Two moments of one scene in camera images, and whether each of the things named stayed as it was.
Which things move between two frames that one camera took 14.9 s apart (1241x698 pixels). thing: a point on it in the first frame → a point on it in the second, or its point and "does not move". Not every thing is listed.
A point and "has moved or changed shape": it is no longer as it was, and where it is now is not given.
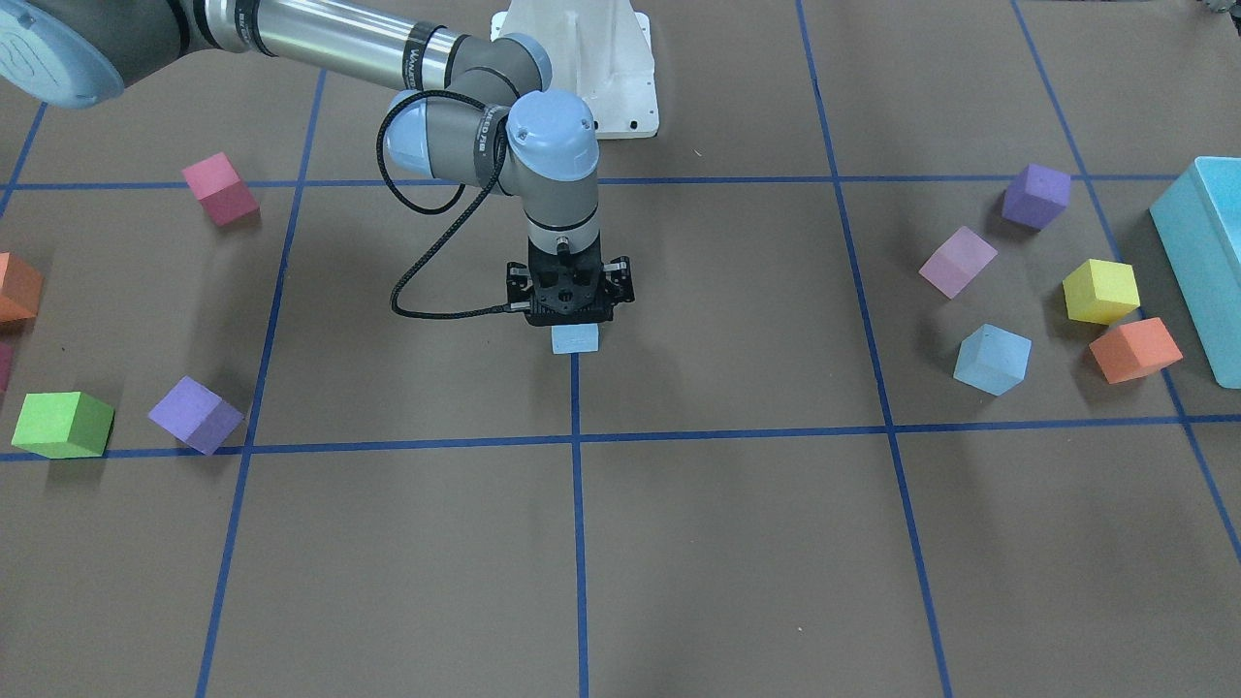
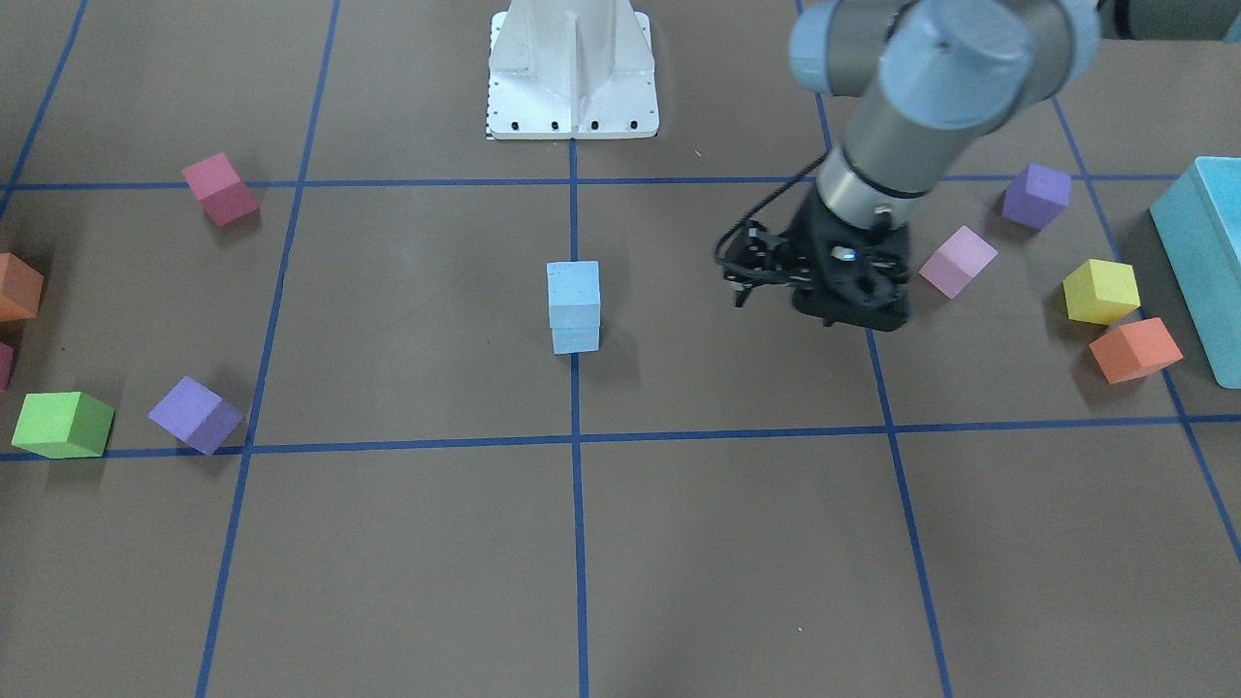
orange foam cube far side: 21,288 does not move
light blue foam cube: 993,359 has moved or changed shape
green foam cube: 63,425 does not move
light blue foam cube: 575,338 does not move
